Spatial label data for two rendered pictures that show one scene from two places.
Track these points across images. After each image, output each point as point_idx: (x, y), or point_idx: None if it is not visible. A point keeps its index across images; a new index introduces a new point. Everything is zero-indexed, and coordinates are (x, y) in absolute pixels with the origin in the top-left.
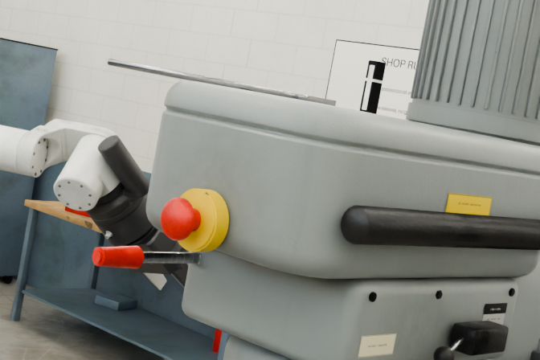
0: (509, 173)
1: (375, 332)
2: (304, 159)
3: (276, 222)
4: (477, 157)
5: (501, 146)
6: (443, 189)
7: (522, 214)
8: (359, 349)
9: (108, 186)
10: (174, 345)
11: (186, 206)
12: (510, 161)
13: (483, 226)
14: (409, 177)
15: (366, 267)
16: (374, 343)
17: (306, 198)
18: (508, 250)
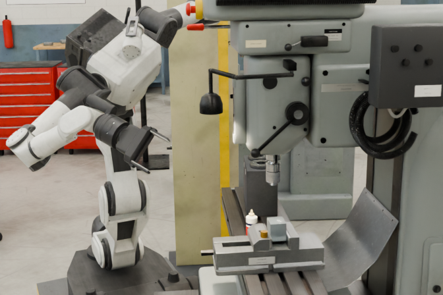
0: None
1: (253, 39)
2: None
3: (204, 4)
4: None
5: None
6: None
7: None
8: (245, 44)
9: None
10: None
11: (187, 4)
12: None
13: None
14: None
15: (237, 15)
16: (253, 43)
17: None
18: (329, 6)
